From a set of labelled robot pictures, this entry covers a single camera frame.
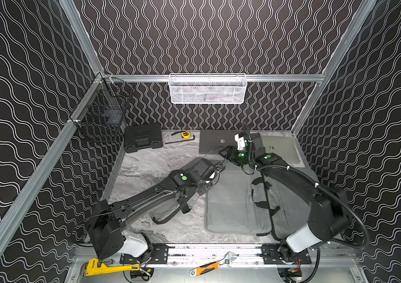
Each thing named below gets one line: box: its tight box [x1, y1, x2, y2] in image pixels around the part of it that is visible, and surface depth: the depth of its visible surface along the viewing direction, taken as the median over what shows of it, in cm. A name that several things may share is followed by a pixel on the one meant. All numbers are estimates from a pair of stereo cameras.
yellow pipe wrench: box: [85, 258, 140, 277], surface depth 72 cm
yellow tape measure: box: [181, 130, 192, 140], surface depth 119 cm
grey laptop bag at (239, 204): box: [205, 162, 272, 236], surface depth 87 cm
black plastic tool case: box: [123, 123, 163, 153], surface depth 112 cm
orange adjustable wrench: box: [189, 251, 237, 277], surface depth 73 cm
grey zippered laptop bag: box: [240, 169, 312, 240], surface depth 85 cm
